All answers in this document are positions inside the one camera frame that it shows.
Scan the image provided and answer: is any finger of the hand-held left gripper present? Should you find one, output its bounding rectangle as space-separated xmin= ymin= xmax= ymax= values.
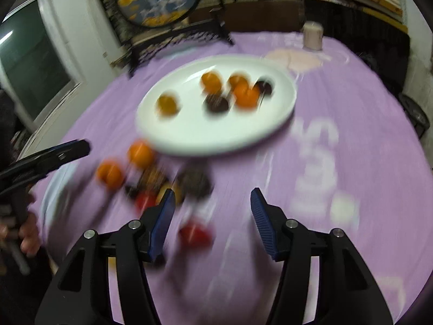
xmin=0 ymin=139 xmax=92 ymax=185

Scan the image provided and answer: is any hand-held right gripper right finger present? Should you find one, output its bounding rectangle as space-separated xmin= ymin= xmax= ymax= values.
xmin=250 ymin=187 xmax=395 ymax=325

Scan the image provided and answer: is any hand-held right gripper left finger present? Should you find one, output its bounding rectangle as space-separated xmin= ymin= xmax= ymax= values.
xmin=35 ymin=189 xmax=177 ymax=325

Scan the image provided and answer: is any red fruit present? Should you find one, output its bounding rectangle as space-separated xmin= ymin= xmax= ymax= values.
xmin=179 ymin=221 xmax=215 ymax=248
xmin=135 ymin=191 xmax=159 ymax=212

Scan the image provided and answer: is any dark purple fruit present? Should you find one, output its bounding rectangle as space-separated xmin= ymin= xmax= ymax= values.
xmin=135 ymin=166 xmax=171 ymax=192
xmin=176 ymin=169 xmax=215 ymax=200
xmin=254 ymin=79 xmax=274 ymax=97

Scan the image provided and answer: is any orange tangerine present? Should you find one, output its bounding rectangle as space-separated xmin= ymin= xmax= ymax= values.
xmin=127 ymin=140 xmax=157 ymax=169
xmin=156 ymin=92 xmax=180 ymax=117
xmin=227 ymin=72 xmax=250 ymax=89
xmin=200 ymin=71 xmax=224 ymax=95
xmin=233 ymin=83 xmax=262 ymax=108
xmin=96 ymin=161 xmax=125 ymax=190

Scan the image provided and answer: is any white oval plate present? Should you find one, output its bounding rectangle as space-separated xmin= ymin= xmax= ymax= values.
xmin=135 ymin=54 xmax=298 ymax=157

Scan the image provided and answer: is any person's left hand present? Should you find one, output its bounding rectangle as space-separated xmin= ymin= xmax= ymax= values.
xmin=0 ymin=212 xmax=42 ymax=257

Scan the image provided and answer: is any pale blue plate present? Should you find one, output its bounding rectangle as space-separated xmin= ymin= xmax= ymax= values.
xmin=41 ymin=164 xmax=112 ymax=244

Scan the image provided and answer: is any white framed window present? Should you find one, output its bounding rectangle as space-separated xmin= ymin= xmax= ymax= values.
xmin=0 ymin=0 xmax=85 ymax=132

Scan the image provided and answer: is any purple printed tablecloth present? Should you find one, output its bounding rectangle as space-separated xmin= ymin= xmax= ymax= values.
xmin=32 ymin=31 xmax=428 ymax=325

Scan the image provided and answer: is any dark chocolate piece on plate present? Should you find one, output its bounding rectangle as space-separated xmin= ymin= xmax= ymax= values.
xmin=204 ymin=95 xmax=231 ymax=114

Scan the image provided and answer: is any black carved wooden stand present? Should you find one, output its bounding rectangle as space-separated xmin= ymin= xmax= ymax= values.
xmin=98 ymin=0 xmax=235 ymax=78

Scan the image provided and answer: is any black round object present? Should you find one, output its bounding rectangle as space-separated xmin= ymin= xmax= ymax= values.
xmin=398 ymin=93 xmax=431 ymax=139

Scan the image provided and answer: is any pale pink cup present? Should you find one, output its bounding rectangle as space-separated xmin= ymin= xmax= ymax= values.
xmin=302 ymin=21 xmax=324 ymax=51

